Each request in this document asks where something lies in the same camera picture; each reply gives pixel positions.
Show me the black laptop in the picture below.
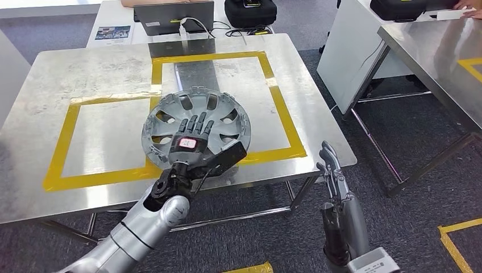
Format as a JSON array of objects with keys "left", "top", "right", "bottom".
[{"left": 134, "top": 0, "right": 215, "bottom": 36}]

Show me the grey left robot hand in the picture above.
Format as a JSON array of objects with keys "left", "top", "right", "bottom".
[{"left": 169, "top": 111, "right": 215, "bottom": 164}]

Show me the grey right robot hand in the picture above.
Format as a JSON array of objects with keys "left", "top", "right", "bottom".
[{"left": 316, "top": 140, "right": 372, "bottom": 266}]

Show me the person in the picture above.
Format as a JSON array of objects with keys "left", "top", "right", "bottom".
[{"left": 454, "top": 0, "right": 482, "bottom": 19}]

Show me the white paper sheet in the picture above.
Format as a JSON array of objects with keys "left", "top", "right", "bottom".
[{"left": 437, "top": 8, "right": 473, "bottom": 20}]

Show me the black desk cable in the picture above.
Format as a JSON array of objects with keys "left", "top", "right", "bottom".
[{"left": 213, "top": 20, "right": 272, "bottom": 38}]

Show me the yellow floor tape square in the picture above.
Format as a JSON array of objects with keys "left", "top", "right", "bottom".
[
  {"left": 438, "top": 217, "right": 482, "bottom": 273},
  {"left": 222, "top": 262, "right": 274, "bottom": 273}
]

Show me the metal workbench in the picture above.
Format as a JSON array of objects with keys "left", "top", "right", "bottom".
[
  {"left": 0, "top": 33, "right": 358, "bottom": 246},
  {"left": 350, "top": 16, "right": 482, "bottom": 198}
]

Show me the white panel desk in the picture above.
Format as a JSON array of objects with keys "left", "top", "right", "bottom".
[{"left": 317, "top": 0, "right": 482, "bottom": 115}]

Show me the white laptop cable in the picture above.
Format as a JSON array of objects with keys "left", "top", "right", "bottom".
[{"left": 178, "top": 16, "right": 215, "bottom": 39}]

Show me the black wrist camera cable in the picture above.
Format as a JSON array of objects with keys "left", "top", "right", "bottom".
[{"left": 191, "top": 165, "right": 220, "bottom": 197}]

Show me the printed photo sheet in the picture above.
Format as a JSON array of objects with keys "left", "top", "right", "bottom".
[{"left": 94, "top": 25, "right": 131, "bottom": 40}]

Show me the white side panel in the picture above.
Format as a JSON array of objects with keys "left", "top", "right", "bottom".
[{"left": 0, "top": 29, "right": 32, "bottom": 129}]

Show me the silver plastic wheel cover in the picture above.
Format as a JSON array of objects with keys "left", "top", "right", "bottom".
[{"left": 141, "top": 86, "right": 252, "bottom": 170}]

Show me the black zip case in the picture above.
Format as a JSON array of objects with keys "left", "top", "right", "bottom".
[
  {"left": 369, "top": 0, "right": 428, "bottom": 22},
  {"left": 225, "top": 0, "right": 278, "bottom": 29}
]

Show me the yellow tape rectangle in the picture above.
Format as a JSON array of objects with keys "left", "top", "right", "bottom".
[{"left": 457, "top": 57, "right": 482, "bottom": 84}]

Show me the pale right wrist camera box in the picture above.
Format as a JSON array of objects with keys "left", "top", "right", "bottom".
[{"left": 346, "top": 246, "right": 401, "bottom": 273}]

